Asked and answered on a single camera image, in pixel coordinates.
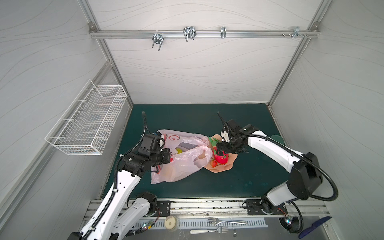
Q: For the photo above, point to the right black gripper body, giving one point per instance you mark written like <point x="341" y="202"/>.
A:
<point x="223" y="147"/>

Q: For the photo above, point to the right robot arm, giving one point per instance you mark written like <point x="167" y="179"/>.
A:
<point x="305" y="177"/>

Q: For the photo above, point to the silver fork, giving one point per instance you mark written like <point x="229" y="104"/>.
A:
<point x="216" y="221"/>

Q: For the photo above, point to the pink strawberry plastic bag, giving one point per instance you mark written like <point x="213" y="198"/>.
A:
<point x="197" y="153"/>

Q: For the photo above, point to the blue plastic tool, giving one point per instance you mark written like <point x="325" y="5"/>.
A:
<point x="314" y="226"/>

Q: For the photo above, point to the metal hook clamp left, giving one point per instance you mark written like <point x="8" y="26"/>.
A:
<point x="157" y="39"/>

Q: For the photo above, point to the metal hook clamp middle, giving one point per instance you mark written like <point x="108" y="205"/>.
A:
<point x="189" y="33"/>

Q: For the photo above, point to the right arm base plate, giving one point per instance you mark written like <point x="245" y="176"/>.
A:
<point x="258" y="207"/>

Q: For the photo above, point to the white wire basket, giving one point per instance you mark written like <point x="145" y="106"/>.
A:
<point x="86" y="125"/>

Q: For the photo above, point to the metal ring clamp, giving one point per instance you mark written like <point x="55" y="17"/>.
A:
<point x="223" y="32"/>

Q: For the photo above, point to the red dragon fruit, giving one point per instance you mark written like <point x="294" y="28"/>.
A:
<point x="221" y="159"/>

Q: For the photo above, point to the aluminium cross rail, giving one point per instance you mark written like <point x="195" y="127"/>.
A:
<point x="201" y="34"/>

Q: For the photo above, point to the peach scalloped fruit plate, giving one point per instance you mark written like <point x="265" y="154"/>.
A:
<point x="222" y="168"/>

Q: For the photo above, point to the green lidded glass jar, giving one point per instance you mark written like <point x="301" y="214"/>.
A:
<point x="278" y="139"/>

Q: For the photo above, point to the black round fan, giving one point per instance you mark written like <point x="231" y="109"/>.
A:
<point x="293" y="225"/>

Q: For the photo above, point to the white handled fork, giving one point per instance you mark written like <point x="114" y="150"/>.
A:
<point x="219" y="230"/>

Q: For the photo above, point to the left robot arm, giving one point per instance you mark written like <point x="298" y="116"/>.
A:
<point x="109" y="222"/>

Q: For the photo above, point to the green table mat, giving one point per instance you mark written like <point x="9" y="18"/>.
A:
<point x="252" y="174"/>

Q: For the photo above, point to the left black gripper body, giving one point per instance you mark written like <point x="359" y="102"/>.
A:
<point x="160" y="157"/>

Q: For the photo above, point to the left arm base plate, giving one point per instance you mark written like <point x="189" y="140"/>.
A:
<point x="160" y="209"/>

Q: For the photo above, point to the metal hook clamp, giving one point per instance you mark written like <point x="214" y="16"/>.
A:
<point x="157" y="39"/>
<point x="189" y="33"/>

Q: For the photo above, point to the metal bolt clamp right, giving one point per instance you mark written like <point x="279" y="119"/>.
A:
<point x="296" y="33"/>

